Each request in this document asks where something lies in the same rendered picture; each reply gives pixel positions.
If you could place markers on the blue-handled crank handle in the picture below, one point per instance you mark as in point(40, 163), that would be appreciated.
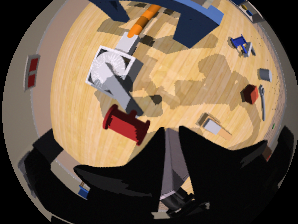
point(249, 46)

